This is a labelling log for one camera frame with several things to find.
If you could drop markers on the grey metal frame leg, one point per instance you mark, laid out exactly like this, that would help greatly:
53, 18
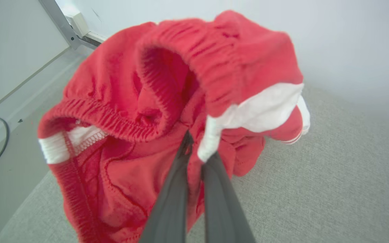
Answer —
64, 28

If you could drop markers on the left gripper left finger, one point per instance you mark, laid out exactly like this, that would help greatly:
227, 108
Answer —
169, 209

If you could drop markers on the red shorts with white stripes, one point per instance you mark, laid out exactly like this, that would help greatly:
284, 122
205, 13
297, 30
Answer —
113, 84

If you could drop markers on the white plastic wall box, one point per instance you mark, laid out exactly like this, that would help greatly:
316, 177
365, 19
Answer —
79, 23

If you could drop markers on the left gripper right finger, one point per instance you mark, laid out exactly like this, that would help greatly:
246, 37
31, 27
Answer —
223, 216

